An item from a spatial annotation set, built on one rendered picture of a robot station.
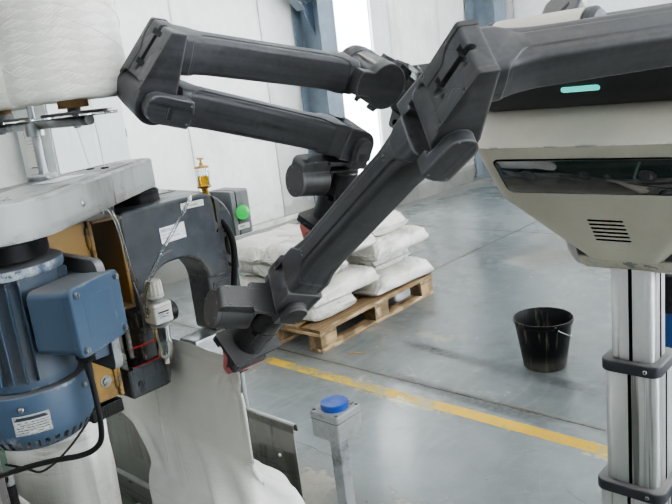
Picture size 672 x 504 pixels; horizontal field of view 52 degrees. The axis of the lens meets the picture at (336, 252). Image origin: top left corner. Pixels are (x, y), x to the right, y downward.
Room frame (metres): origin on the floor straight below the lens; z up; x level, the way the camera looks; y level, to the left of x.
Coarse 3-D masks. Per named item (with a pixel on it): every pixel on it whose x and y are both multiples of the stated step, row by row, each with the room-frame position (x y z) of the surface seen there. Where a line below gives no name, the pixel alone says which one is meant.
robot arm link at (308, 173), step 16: (368, 144) 1.18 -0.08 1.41; (304, 160) 1.17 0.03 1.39; (320, 160) 1.18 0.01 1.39; (336, 160) 1.19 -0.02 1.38; (352, 160) 1.18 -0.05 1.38; (368, 160) 1.19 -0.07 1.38; (288, 176) 1.19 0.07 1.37; (304, 176) 1.16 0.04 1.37; (320, 176) 1.18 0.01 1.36; (304, 192) 1.16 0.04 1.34; (320, 192) 1.19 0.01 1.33
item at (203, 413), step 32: (192, 352) 1.19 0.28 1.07; (192, 384) 1.21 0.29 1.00; (224, 384) 1.13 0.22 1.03; (128, 416) 1.40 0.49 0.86; (192, 416) 1.22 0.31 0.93; (224, 416) 1.14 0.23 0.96; (160, 448) 1.27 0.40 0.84; (192, 448) 1.22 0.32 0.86; (224, 448) 1.15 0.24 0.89; (160, 480) 1.24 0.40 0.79; (192, 480) 1.17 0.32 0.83; (224, 480) 1.13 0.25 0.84; (256, 480) 1.10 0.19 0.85; (288, 480) 1.16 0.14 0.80
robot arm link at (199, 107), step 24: (168, 96) 0.94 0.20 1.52; (192, 96) 0.99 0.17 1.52; (216, 96) 1.02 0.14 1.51; (240, 96) 1.07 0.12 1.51; (168, 120) 0.95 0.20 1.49; (192, 120) 1.00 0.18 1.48; (216, 120) 1.03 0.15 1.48; (240, 120) 1.05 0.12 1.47; (264, 120) 1.08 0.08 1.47; (288, 120) 1.10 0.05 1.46; (312, 120) 1.13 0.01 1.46; (336, 120) 1.18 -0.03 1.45; (288, 144) 1.12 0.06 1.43; (312, 144) 1.14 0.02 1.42; (336, 144) 1.16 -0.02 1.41
